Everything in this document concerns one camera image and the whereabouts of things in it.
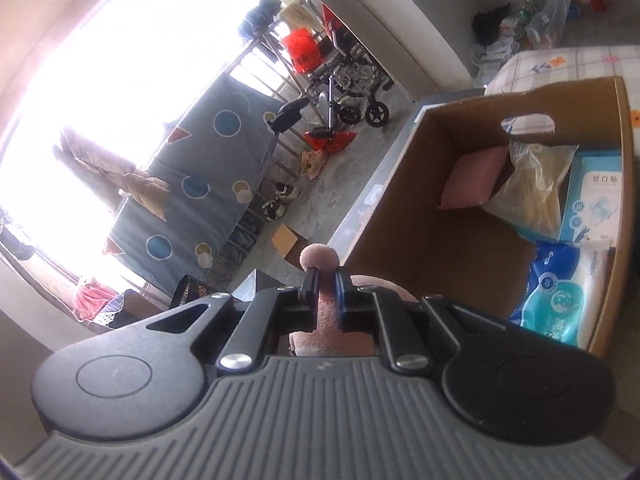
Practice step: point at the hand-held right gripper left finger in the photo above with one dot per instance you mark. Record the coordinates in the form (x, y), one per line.
(310, 300)

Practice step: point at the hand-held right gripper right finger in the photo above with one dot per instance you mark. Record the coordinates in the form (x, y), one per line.
(342, 305)

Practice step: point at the pink plush toy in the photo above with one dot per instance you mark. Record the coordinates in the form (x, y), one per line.
(327, 320)

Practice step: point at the clear bag of cotton swabs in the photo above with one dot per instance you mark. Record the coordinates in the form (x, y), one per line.
(535, 190)

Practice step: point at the grey cabinet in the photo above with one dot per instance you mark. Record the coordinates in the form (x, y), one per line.
(257, 285)

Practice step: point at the small brown cardboard box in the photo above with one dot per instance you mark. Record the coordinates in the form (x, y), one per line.
(290, 242)

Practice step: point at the black and white sneaker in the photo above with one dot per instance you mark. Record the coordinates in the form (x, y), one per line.
(274, 210)
(286, 192)

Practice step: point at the flat dark appliance carton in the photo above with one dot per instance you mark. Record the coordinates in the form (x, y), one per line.
(372, 195)

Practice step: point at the black bread snack bag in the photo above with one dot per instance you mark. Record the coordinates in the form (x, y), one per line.
(190, 292)

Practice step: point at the beige paper bag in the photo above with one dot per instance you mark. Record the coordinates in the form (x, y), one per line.
(312, 165)

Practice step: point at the red crumpled bag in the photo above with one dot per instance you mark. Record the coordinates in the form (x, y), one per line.
(335, 141)

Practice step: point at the blue quilt with circles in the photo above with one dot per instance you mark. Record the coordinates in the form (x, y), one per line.
(200, 160)

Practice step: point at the pink cushion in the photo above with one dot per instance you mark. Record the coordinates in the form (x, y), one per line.
(472, 180)

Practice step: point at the brown pants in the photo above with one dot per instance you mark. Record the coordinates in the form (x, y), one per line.
(140, 185)

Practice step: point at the wet wipes pack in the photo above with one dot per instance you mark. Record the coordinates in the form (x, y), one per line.
(555, 300)

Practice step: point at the pink hanging clothing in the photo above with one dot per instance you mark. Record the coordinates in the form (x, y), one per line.
(92, 300)

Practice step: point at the folded wheelchair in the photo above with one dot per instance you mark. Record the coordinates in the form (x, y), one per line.
(345, 75)

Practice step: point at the red plastic bag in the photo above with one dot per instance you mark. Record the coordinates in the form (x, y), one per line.
(300, 52)

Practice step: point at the light blue bandage box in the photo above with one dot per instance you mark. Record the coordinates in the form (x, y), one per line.
(595, 200)

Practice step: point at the dark hanging clothing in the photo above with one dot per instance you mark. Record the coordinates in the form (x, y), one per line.
(260, 17)

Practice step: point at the black cloth bag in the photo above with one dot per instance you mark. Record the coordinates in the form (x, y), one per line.
(490, 22)

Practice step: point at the bed with plaid floral sheet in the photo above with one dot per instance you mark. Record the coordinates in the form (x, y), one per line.
(565, 62)

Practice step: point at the clear plastic bag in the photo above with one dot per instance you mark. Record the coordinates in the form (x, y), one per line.
(550, 22)

